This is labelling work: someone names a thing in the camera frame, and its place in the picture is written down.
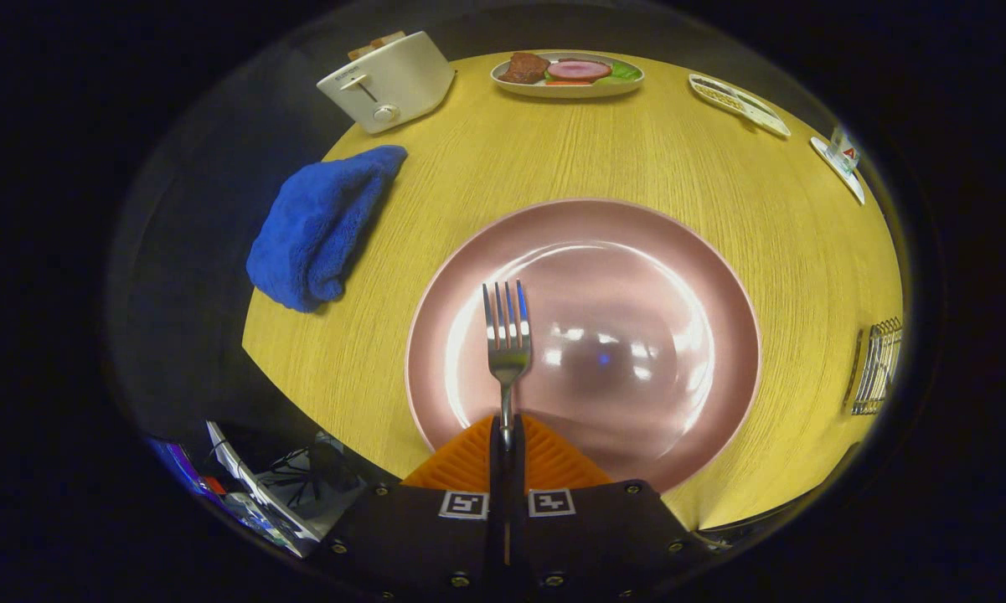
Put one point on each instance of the white divided dish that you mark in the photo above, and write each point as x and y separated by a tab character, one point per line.
750	107

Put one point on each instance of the white food plate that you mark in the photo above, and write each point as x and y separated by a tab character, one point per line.
565	90

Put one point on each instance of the pink plate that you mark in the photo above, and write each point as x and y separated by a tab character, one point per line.
628	285

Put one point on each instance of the brown meat slice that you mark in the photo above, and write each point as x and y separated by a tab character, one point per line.
523	69

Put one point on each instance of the green lettuce leaf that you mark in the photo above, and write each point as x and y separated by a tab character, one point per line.
624	72

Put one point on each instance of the silver fork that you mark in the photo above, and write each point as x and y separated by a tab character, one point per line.
508	352

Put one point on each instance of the white coaster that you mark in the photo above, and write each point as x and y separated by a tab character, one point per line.
850	182

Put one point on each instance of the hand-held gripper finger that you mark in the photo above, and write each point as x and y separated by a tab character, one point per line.
497	486
518	486

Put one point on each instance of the blue towel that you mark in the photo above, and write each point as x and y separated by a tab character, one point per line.
318	226

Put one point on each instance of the brown toast slice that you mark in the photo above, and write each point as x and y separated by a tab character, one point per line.
387	39
362	51

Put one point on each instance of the white drink bottle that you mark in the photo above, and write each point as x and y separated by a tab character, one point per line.
843	152

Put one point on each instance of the white toaster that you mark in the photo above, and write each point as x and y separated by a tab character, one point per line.
402	84

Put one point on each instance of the red tomato slice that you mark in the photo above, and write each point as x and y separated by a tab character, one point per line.
568	82

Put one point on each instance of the pink ham slice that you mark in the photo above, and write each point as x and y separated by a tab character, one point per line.
580	70

